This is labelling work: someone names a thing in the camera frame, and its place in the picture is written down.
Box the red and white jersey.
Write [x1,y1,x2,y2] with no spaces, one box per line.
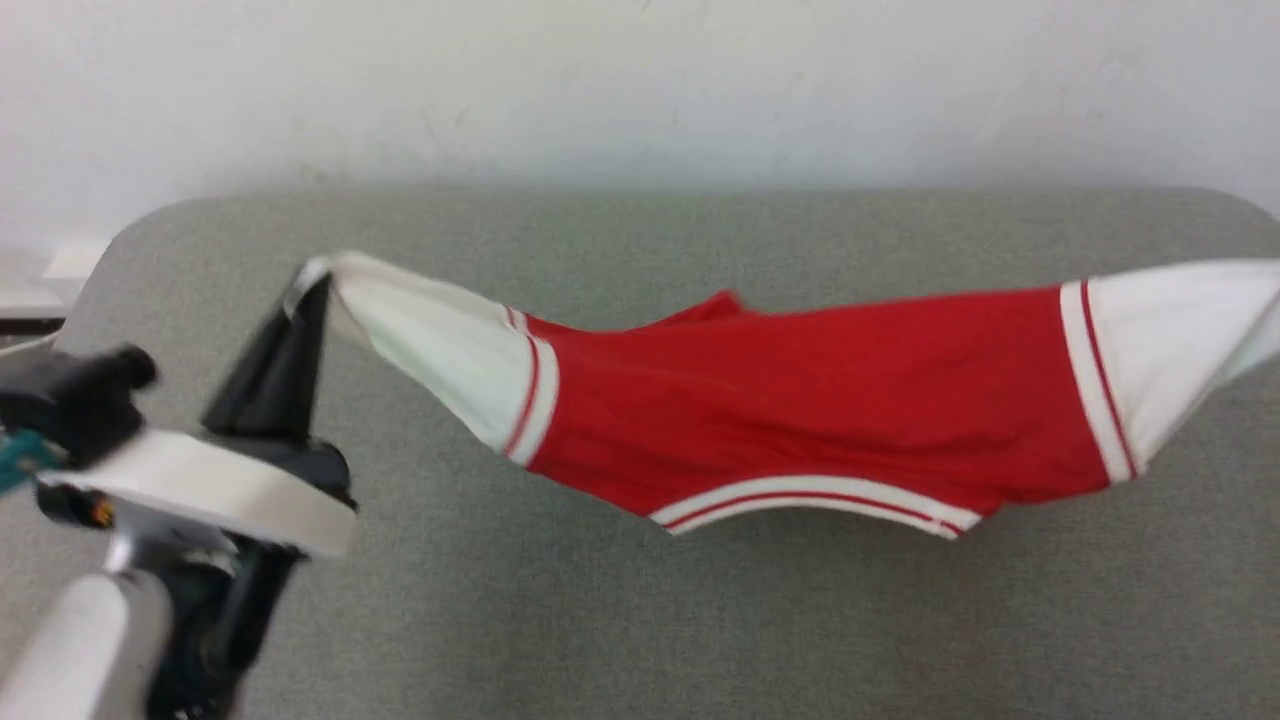
[295,250,1280,542]

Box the black round motor cap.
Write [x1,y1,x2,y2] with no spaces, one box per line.
[35,485,117,532]

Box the grey fabric sofa cushion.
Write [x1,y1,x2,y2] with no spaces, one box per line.
[0,188,1280,720]

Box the teal left cable connector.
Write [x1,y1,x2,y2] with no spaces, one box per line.
[0,430,63,494]

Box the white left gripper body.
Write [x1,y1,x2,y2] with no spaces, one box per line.
[40,428,360,720]

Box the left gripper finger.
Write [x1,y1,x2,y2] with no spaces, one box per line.
[270,272,333,445]
[200,283,313,438]

